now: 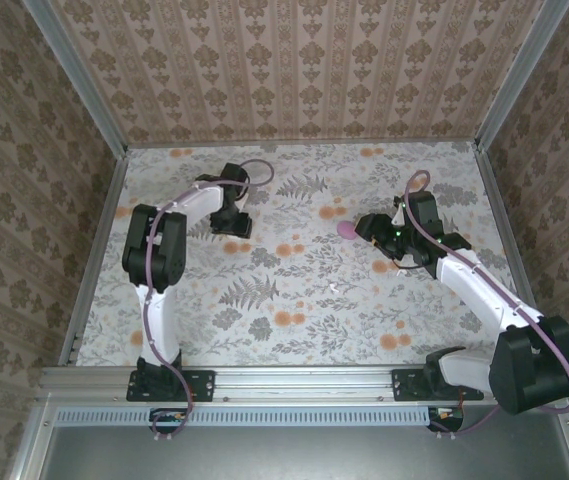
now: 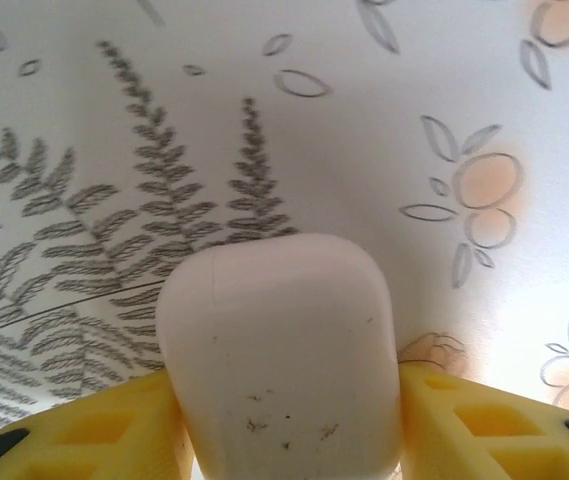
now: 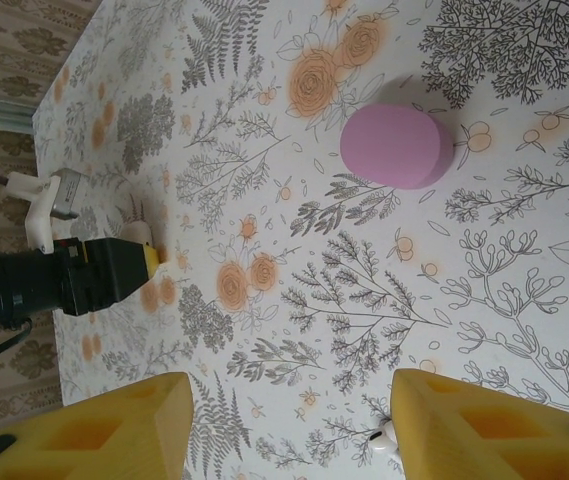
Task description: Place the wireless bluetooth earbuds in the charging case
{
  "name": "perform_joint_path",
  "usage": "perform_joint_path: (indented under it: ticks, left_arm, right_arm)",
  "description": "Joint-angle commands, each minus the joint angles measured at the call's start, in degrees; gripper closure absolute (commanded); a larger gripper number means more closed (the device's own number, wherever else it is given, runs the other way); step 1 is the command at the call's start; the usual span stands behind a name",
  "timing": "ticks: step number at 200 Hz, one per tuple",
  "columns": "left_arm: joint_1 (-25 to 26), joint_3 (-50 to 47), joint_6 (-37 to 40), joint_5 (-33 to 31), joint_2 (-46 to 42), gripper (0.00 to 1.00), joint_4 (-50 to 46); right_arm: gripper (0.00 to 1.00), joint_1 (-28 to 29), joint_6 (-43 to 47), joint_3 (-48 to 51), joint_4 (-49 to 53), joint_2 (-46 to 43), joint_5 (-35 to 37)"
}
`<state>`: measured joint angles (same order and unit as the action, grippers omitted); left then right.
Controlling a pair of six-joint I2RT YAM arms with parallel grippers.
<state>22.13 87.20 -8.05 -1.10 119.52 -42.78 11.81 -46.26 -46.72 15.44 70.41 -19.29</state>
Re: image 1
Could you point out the aluminium side rail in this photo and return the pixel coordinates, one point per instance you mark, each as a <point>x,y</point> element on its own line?
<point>98,250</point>
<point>504,225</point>

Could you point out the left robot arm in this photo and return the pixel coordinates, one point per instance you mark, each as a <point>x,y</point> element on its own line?
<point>156,250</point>

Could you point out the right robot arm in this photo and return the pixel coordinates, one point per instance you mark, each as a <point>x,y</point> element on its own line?
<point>484,295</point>

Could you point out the pink earbud charging case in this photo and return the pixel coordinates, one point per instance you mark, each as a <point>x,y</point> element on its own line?
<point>346,230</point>

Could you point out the metal sheet tray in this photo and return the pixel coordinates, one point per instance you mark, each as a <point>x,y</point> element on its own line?
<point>304,455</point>

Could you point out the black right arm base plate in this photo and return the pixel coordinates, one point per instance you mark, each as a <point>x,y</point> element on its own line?
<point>404,385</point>

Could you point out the aluminium front rail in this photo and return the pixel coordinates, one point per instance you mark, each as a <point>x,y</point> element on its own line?
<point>304,385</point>

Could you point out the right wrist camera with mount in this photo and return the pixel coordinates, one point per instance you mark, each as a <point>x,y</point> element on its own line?
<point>399,216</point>

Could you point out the aluminium frame post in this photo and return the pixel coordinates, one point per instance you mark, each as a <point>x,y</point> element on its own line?
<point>514,75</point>
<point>81,80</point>

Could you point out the aluminium back rail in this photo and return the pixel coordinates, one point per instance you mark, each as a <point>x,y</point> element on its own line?
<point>289,143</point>

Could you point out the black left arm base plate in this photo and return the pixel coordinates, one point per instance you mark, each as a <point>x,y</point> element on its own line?
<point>204,385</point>

